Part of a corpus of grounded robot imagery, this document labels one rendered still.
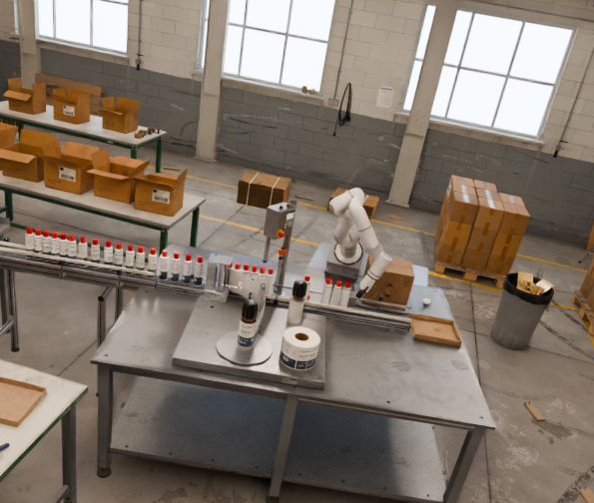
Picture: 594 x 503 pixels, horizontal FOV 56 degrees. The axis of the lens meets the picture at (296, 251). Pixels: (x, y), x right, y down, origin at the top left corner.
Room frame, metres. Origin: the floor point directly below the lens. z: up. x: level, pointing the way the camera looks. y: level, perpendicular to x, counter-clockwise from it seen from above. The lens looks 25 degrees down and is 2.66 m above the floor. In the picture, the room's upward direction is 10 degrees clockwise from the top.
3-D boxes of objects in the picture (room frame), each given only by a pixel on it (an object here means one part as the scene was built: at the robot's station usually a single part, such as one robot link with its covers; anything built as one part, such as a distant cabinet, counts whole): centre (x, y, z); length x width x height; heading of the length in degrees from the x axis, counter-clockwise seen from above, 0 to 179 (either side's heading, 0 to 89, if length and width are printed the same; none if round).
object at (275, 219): (3.21, 0.13, 1.38); 0.17 x 0.10 x 0.19; 146
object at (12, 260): (3.10, 1.43, 0.47); 1.17 x 0.38 x 0.94; 91
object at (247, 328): (2.52, 0.19, 1.04); 0.09 x 0.09 x 0.29
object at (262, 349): (2.52, 0.19, 0.89); 0.31 x 0.31 x 0.01
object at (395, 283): (3.43, -0.65, 0.99); 0.30 x 0.24 x 0.27; 89
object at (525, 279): (4.70, -2.22, 0.50); 0.42 x 0.41 x 0.28; 80
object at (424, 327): (3.14, -0.97, 0.85); 0.30 x 0.26 x 0.04; 91
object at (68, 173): (4.64, 2.11, 0.97); 0.45 x 0.38 x 0.37; 173
